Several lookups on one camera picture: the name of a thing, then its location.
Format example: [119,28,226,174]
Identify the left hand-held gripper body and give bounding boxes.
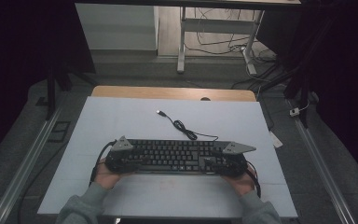
[104,135,142,175]

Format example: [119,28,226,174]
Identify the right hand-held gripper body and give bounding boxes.
[211,141,257,178]

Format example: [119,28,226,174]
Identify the black computer keyboard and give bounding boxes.
[117,138,250,175]

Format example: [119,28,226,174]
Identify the person's right hand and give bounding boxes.
[222,166,258,198]

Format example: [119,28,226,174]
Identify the person's left hand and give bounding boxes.
[93,158,123,190]

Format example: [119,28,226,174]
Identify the white board mat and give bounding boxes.
[36,96,298,218]

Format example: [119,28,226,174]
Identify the white tag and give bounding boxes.
[268,130,284,149]

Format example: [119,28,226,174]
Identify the black floor plate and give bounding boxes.
[47,120,72,144]

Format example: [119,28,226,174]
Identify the wooden table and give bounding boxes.
[91,85,257,103]

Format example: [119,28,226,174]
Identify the black metal stand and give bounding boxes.
[260,55,320,129]
[35,60,99,121]

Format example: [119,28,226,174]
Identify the grey cabinet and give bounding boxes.
[75,3,159,51]

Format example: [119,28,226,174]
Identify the white-framed desk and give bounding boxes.
[74,0,302,76]

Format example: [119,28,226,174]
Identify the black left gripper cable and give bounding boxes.
[89,139,118,188]

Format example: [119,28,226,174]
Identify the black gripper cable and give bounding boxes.
[89,139,118,188]
[245,160,262,199]

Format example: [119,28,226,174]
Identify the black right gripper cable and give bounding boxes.
[245,160,262,199]

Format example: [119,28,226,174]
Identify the black keyboard cable with plug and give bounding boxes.
[156,109,219,142]

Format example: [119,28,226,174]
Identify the aluminium rail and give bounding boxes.
[287,99,357,224]
[0,102,63,224]

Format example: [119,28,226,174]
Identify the black floor cable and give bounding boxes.
[17,139,71,224]

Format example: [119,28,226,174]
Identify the tangled black floor cables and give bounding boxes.
[185,7,278,63]

